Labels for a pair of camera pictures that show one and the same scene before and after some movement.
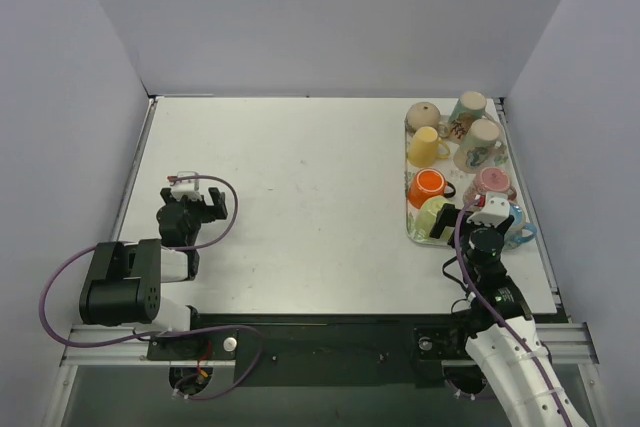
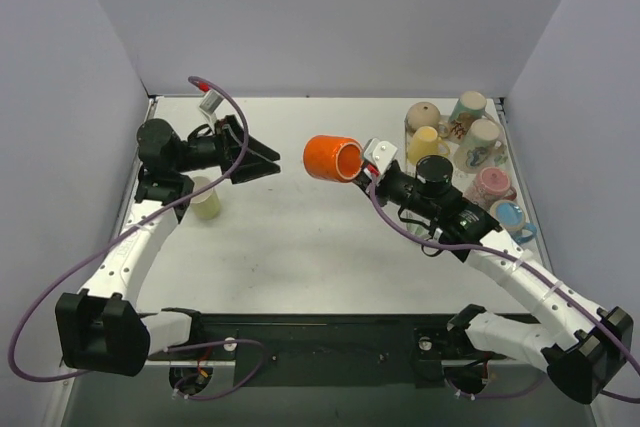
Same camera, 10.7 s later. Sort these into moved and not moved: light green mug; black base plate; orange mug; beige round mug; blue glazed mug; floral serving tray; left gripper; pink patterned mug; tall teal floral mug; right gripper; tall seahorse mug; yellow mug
Moved: left gripper; orange mug; light green mug; right gripper
Not moved: tall teal floral mug; black base plate; tall seahorse mug; floral serving tray; pink patterned mug; beige round mug; yellow mug; blue glazed mug
